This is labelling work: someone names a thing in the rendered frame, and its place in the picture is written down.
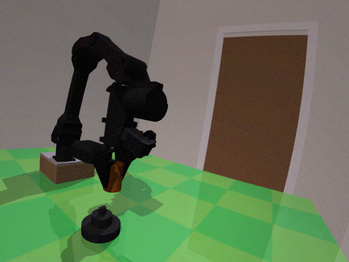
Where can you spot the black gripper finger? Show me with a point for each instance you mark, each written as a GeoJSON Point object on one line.
{"type": "Point", "coordinates": [103, 170]}
{"type": "Point", "coordinates": [126, 159]}

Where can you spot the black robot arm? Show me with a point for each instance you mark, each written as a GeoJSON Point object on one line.
{"type": "Point", "coordinates": [138, 98]}

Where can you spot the orange knob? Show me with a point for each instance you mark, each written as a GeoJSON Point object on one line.
{"type": "Point", "coordinates": [115, 182]}

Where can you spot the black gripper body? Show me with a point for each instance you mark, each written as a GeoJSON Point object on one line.
{"type": "Point", "coordinates": [93, 152]}

